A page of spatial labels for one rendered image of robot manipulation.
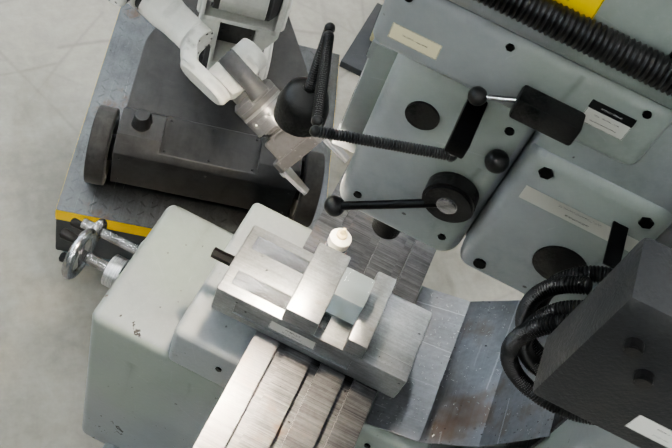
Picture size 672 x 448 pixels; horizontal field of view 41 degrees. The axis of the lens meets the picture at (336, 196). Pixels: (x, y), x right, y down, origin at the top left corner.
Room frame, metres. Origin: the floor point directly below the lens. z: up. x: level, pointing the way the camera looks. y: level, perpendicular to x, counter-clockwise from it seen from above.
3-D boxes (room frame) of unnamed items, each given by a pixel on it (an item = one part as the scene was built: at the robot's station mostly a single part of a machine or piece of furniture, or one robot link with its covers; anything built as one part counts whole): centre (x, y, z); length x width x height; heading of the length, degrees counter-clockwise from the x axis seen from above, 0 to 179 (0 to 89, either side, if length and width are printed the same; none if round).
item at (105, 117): (1.32, 0.59, 0.50); 0.20 x 0.05 x 0.20; 15
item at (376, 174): (0.89, -0.10, 1.47); 0.21 x 0.19 x 0.32; 176
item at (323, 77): (0.74, 0.07, 1.58); 0.17 x 0.01 x 0.01; 14
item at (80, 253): (0.92, 0.41, 0.66); 0.16 x 0.12 x 0.12; 86
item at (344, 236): (0.95, -0.04, 1.01); 0.04 x 0.04 x 0.11
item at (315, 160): (1.46, 0.08, 0.50); 0.20 x 0.05 x 0.20; 15
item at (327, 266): (0.83, -0.03, 1.05); 0.15 x 0.06 x 0.04; 177
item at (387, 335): (0.83, -0.06, 1.01); 0.35 x 0.15 x 0.11; 87
